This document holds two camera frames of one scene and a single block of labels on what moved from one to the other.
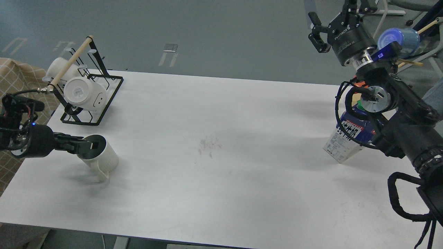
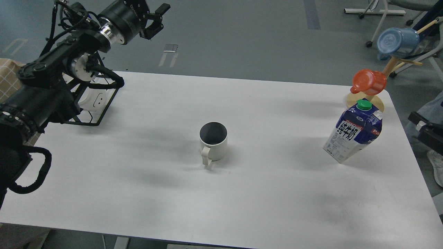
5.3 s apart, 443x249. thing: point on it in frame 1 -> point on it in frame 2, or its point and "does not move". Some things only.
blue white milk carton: [355, 129] does not move
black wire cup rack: [83, 86] does not move
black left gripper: [90, 146] -> [123, 19]
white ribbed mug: [102, 159] -> [213, 141]
